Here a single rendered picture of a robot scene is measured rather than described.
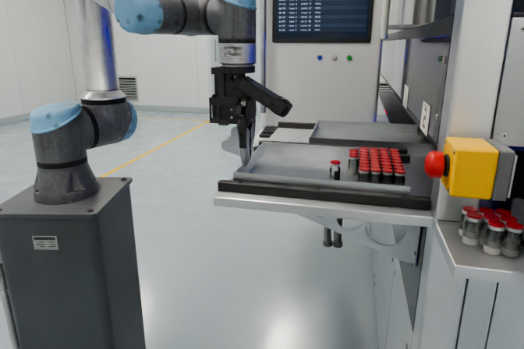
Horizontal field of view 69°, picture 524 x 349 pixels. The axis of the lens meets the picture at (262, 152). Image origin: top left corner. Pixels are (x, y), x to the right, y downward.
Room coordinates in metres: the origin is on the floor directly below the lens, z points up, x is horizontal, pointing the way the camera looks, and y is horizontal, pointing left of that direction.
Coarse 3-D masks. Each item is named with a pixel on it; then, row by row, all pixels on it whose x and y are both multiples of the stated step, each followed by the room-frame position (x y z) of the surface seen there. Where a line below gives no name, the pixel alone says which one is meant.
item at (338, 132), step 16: (320, 128) 1.29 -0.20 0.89; (336, 128) 1.28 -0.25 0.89; (352, 128) 1.26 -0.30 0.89; (368, 128) 1.25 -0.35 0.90; (384, 128) 1.24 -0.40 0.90; (400, 128) 1.23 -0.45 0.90; (416, 128) 1.22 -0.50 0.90; (336, 144) 1.02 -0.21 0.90; (352, 144) 1.01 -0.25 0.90; (368, 144) 1.01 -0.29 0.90; (384, 144) 1.00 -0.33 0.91; (400, 144) 0.99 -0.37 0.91; (416, 144) 0.98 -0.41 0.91
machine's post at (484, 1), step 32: (480, 0) 0.58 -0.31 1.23; (512, 0) 0.58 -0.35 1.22; (480, 32) 0.58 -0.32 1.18; (448, 64) 0.64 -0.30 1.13; (480, 64) 0.58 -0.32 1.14; (448, 96) 0.61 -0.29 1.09; (480, 96) 0.58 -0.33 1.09; (448, 128) 0.59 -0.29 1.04; (480, 128) 0.58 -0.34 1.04; (448, 288) 0.58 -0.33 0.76; (416, 320) 0.63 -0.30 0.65; (448, 320) 0.58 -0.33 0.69
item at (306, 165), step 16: (272, 144) 0.98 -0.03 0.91; (288, 144) 0.97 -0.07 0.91; (304, 144) 0.96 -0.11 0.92; (256, 160) 0.90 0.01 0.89; (272, 160) 0.93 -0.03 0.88; (288, 160) 0.93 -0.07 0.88; (304, 160) 0.93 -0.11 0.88; (320, 160) 0.93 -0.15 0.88; (240, 176) 0.74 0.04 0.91; (256, 176) 0.73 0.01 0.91; (272, 176) 0.72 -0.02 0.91; (288, 176) 0.71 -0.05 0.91; (304, 176) 0.81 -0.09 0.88; (320, 176) 0.81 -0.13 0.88; (352, 176) 0.81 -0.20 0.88; (384, 192) 0.67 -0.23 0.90; (400, 192) 0.66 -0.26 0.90
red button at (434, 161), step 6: (432, 156) 0.53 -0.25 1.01; (438, 156) 0.53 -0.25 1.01; (426, 162) 0.54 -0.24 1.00; (432, 162) 0.53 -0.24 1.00; (438, 162) 0.52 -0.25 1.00; (444, 162) 0.53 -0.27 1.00; (426, 168) 0.54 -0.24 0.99; (432, 168) 0.52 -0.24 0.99; (438, 168) 0.52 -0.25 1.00; (444, 168) 0.53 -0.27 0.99; (432, 174) 0.53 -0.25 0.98; (438, 174) 0.52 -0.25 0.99
